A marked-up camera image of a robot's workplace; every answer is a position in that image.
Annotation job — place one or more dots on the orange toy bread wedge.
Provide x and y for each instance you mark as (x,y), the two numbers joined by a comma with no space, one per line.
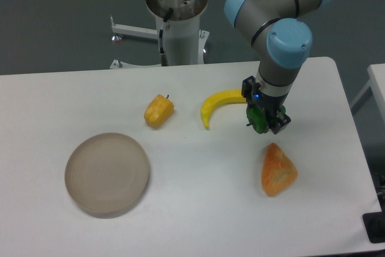
(278,171)

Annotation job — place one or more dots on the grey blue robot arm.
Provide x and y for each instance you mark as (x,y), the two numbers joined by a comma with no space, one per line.
(271,28)

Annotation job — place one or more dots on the beige round plate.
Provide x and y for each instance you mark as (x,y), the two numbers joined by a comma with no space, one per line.
(107,174)

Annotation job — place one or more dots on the yellow toy banana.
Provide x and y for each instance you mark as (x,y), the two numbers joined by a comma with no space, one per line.
(218,99)

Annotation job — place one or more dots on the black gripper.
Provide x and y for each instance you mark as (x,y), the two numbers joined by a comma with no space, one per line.
(269,102)

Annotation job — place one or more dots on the black box at table edge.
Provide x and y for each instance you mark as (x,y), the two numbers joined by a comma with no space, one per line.
(374,225)

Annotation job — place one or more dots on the white side table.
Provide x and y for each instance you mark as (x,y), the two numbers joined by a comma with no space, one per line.
(373,87)

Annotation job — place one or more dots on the yellow toy pepper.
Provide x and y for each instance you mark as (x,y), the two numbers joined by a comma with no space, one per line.
(158,111)

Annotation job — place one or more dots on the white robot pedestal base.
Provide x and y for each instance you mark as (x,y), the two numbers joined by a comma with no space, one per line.
(181,41)

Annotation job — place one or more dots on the green toy pepper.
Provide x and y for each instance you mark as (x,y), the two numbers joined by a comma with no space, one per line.
(256,119)

